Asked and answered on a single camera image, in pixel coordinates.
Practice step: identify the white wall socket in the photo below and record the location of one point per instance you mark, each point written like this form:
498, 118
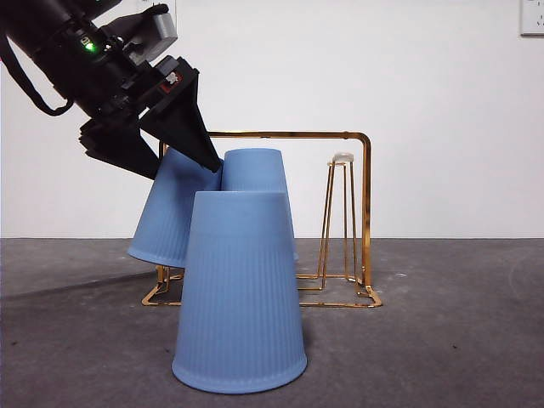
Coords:
533, 17
171, 5

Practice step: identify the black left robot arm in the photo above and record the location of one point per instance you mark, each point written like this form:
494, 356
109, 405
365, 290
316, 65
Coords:
47, 38

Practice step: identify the blue ribbed plastic cup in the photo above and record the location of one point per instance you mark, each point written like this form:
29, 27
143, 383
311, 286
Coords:
161, 221
255, 170
242, 297

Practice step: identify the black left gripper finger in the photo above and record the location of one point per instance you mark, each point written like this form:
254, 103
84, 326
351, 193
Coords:
119, 146
183, 123

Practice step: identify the pale grey camera box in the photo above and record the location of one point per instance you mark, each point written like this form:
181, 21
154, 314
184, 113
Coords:
159, 34

